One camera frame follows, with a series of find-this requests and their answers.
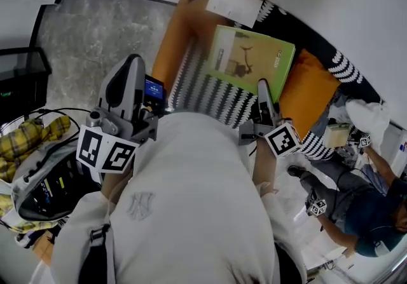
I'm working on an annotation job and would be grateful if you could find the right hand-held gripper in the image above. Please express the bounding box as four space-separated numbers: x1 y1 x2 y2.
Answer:
238 78 303 159

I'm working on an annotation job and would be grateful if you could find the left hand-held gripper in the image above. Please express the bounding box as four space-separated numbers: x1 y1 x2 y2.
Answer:
76 53 160 175

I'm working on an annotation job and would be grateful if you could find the green book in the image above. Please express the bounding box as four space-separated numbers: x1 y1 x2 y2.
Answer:
203 24 296 104

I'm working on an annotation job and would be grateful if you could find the orange sofa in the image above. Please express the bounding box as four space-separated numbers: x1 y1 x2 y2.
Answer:
151 0 382 159

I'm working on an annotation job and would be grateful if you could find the person's right forearm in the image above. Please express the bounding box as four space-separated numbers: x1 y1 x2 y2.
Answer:
252 142 280 198

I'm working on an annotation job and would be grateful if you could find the person's left forearm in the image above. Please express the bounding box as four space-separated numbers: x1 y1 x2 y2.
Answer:
100 168 134 204

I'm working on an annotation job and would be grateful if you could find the small black screen device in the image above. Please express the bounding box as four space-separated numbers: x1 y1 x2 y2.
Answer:
143 74 166 109

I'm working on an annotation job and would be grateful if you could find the orange cushion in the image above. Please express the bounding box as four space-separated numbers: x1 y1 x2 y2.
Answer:
279 49 341 139

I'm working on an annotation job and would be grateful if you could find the black white striped blanket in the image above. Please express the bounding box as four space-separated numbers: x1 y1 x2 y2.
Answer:
167 0 382 161

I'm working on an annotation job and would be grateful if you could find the grey garment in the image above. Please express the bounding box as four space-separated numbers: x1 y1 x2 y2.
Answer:
317 88 350 128

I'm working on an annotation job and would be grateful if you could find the cream box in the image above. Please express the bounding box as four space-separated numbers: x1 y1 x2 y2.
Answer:
324 123 350 150

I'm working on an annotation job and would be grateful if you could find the black open crate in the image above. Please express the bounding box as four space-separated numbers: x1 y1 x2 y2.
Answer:
0 46 53 125

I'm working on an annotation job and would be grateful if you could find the white cloth pile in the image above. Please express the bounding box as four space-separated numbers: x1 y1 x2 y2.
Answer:
345 98 390 147

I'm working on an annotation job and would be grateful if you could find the yellow plaid cloth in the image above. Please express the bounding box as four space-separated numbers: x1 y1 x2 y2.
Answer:
0 115 71 236

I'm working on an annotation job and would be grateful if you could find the person's white sweatshirt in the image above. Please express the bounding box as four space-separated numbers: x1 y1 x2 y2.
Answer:
28 111 308 284

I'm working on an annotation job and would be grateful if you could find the cardboard box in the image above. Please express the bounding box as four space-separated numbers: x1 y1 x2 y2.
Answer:
31 228 64 266

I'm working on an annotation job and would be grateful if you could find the black grey backpack strap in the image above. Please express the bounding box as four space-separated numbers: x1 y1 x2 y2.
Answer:
78 224 112 284

